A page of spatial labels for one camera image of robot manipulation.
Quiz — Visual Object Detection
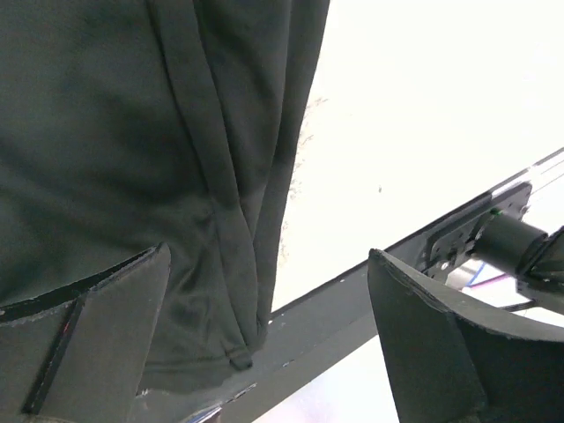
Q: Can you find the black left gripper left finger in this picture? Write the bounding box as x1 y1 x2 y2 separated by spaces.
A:
1 244 171 417

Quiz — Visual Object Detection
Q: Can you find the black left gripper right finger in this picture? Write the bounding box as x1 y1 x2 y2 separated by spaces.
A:
367 249 563 422

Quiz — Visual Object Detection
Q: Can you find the black t shirt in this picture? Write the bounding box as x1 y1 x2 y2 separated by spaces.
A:
1 1 329 393

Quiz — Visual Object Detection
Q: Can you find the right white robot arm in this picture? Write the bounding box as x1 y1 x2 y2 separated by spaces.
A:
471 210 563 315

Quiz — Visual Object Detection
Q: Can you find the black base crossbar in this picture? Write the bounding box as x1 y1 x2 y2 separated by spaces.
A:
131 180 534 423

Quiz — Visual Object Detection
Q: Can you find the aluminium frame rail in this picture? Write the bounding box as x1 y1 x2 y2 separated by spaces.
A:
490 148 563 197

